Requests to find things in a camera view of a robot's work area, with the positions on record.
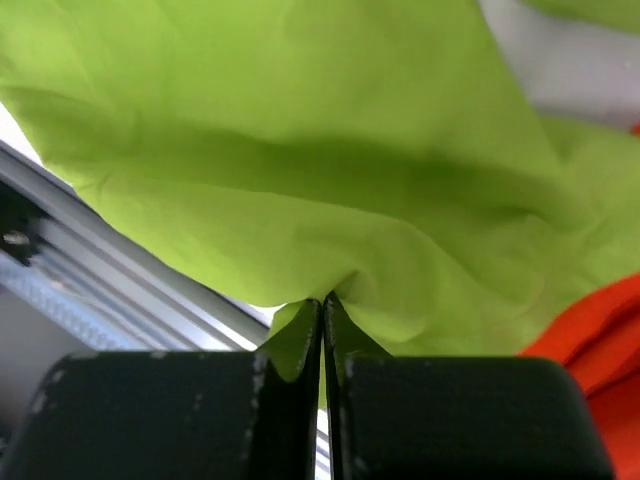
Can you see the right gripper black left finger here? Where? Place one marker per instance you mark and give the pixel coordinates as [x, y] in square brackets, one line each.
[177, 415]

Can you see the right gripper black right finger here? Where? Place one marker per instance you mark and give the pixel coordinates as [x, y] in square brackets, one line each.
[443, 417]

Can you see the orange shorts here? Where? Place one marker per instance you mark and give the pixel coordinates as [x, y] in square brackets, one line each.
[592, 293]

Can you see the lime green shorts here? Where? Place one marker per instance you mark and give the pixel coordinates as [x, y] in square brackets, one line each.
[278, 151]

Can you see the aluminium mounting rail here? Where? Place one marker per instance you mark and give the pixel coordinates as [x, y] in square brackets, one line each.
[63, 259]

